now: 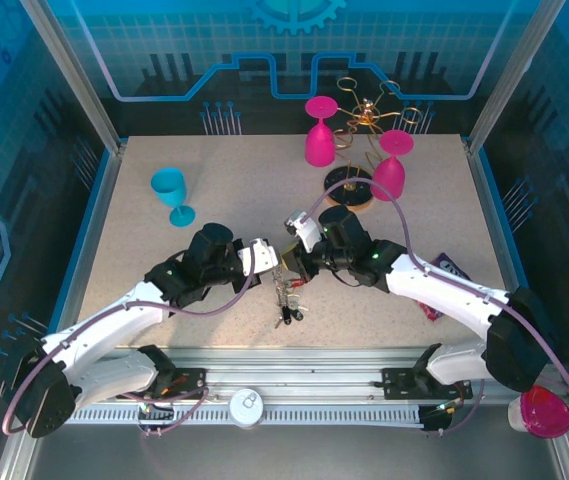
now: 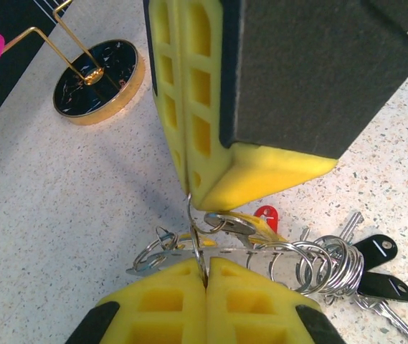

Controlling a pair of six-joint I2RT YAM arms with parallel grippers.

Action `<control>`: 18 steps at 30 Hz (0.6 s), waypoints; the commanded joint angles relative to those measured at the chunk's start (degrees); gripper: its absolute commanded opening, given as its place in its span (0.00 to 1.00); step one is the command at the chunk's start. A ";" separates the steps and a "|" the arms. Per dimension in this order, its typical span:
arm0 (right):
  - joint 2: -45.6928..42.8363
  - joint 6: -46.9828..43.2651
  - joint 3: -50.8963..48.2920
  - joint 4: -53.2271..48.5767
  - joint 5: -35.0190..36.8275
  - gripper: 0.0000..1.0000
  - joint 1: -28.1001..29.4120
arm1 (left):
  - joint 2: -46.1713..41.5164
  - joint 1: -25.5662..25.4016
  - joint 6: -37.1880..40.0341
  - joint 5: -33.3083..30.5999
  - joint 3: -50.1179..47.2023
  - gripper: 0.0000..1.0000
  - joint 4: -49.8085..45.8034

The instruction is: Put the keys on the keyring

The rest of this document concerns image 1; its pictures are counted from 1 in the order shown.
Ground aluminium frame post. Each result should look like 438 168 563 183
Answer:
463 0 568 156
19 0 128 154

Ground metal keyring plate with rings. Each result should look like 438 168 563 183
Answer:
270 263 291 307

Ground silver tin can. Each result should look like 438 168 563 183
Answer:
228 388 265 429

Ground white slotted cable duct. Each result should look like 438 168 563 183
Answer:
61 402 428 427

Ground white cup with pink lid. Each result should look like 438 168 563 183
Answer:
507 383 569 440

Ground aluminium table side rail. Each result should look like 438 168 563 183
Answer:
56 142 128 326
463 139 555 364

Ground gold wire glass rack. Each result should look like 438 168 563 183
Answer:
322 75 423 209

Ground cyan plastic goblet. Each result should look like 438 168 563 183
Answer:
150 167 197 229

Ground pink plastic goblet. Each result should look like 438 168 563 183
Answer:
304 95 339 168
369 128 415 203

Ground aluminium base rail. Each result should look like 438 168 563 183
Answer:
116 346 560 407

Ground purple snack packet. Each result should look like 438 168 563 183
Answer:
416 252 471 325

